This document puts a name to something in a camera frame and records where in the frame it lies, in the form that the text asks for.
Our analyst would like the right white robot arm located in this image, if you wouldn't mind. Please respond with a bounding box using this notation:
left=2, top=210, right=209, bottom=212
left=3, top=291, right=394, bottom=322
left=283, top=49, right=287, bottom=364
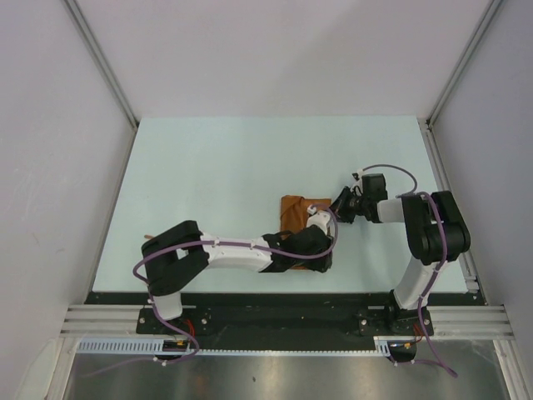
left=331, top=172, right=471, bottom=334

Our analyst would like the right aluminium corner post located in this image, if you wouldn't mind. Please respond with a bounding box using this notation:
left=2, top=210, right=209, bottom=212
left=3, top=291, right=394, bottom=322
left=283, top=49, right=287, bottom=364
left=426, top=0, right=506, bottom=128

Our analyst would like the left aluminium corner post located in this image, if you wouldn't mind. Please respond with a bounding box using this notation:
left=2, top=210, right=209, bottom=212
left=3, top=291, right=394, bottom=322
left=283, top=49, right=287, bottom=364
left=62, top=0, right=140, bottom=128

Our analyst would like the white slotted cable duct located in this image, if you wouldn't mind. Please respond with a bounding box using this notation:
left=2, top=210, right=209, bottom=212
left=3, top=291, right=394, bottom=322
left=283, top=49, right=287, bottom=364
left=77, top=337, right=391, bottom=357

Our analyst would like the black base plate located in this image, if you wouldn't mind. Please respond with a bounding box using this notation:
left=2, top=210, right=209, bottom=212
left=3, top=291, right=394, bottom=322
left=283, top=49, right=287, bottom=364
left=83, top=292, right=482, bottom=365

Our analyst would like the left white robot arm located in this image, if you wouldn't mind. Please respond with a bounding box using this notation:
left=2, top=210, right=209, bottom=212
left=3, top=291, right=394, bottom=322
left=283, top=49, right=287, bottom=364
left=133, top=209, right=338, bottom=333

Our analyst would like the right aluminium side rail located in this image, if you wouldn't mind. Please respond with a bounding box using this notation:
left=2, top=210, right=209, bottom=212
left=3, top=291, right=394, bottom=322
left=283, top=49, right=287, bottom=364
left=418, top=118, right=481, bottom=293

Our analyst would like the aluminium corner post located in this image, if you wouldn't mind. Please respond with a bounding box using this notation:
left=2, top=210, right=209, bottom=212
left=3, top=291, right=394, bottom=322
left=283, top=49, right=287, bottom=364
left=62, top=0, right=140, bottom=128
left=426, top=0, right=506, bottom=128

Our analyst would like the aluminium front rail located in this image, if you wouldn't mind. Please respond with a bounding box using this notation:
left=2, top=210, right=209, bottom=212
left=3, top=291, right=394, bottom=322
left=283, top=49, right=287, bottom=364
left=61, top=305, right=515, bottom=340

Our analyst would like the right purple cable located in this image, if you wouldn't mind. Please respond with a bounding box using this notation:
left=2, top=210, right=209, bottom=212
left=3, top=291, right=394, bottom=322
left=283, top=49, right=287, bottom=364
left=355, top=164, right=459, bottom=378

